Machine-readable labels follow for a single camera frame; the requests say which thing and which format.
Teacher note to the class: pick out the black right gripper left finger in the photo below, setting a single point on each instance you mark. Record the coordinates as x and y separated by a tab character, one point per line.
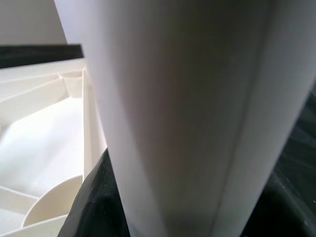
98	209

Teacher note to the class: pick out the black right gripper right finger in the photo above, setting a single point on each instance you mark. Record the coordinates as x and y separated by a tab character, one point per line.
284	217

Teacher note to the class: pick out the white plastic children tabletop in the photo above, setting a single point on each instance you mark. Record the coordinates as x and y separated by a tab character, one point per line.
37	138

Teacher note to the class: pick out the white plastic table leg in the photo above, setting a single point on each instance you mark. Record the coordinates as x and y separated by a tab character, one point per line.
185	98

